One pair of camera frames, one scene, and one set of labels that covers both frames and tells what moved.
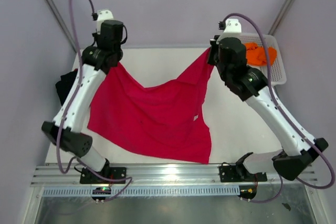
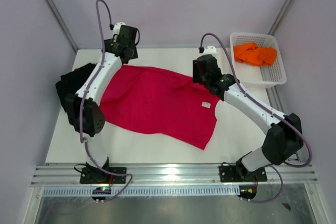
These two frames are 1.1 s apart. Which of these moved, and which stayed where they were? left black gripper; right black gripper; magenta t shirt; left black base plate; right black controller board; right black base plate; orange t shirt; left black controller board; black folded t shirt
Moved: magenta t shirt; right black gripper; left black gripper
Stayed: left black controller board; black folded t shirt; right black controller board; left black base plate; orange t shirt; right black base plate
